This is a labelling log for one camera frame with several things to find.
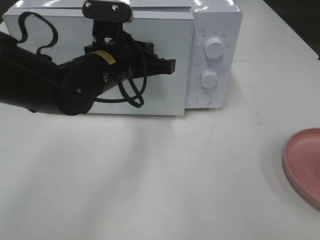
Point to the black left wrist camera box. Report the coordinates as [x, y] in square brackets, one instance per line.
[107, 11]

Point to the white microwave knob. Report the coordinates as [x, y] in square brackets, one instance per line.
[209, 79]
[214, 47]

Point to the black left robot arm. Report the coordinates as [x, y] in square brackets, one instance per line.
[34, 82]

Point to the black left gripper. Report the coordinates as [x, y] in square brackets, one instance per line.
[114, 53]

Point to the white microwave oven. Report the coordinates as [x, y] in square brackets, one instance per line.
[215, 25]

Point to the pink round plate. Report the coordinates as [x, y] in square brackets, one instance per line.
[301, 164]

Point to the white round door button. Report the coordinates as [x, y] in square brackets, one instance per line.
[204, 99]

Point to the white microwave door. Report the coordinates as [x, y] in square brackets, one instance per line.
[101, 58]

